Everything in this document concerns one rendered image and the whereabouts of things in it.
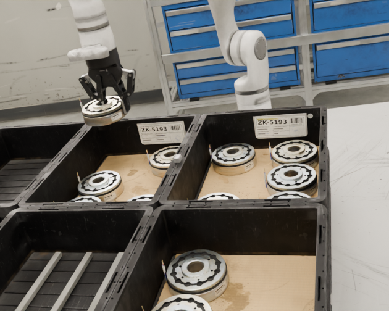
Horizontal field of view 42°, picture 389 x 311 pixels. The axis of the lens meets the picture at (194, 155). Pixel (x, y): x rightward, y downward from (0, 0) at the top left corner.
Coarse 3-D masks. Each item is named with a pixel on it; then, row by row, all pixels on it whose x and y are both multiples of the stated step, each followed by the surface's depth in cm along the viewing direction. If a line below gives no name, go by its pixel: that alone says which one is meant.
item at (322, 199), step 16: (224, 112) 123; (240, 112) 122; (256, 112) 121; (272, 112) 120; (320, 112) 114; (320, 128) 107; (192, 144) 111; (320, 144) 101; (320, 160) 95; (176, 176) 100; (320, 176) 93; (320, 192) 86
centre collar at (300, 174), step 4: (288, 168) 107; (292, 168) 107; (296, 168) 107; (280, 172) 106; (284, 172) 106; (288, 172) 107; (296, 172) 106; (300, 172) 105; (280, 176) 105; (284, 176) 105; (296, 176) 104; (300, 176) 104; (284, 180) 104; (288, 180) 104; (292, 180) 103
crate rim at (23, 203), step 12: (120, 120) 130; (132, 120) 129; (144, 120) 129; (84, 132) 128; (192, 132) 117; (72, 144) 122; (180, 144) 112; (168, 168) 103; (168, 180) 99; (36, 192) 105; (156, 192) 96; (24, 204) 100; (36, 204) 99; (48, 204) 99; (60, 204) 98; (72, 204) 97; (84, 204) 96; (96, 204) 96; (108, 204) 95; (120, 204) 94; (132, 204) 93; (144, 204) 93; (156, 204) 93
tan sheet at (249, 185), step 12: (264, 156) 121; (264, 168) 116; (216, 180) 115; (228, 180) 114; (240, 180) 113; (252, 180) 113; (264, 180) 112; (204, 192) 112; (216, 192) 111; (228, 192) 110; (240, 192) 109; (252, 192) 108; (264, 192) 108
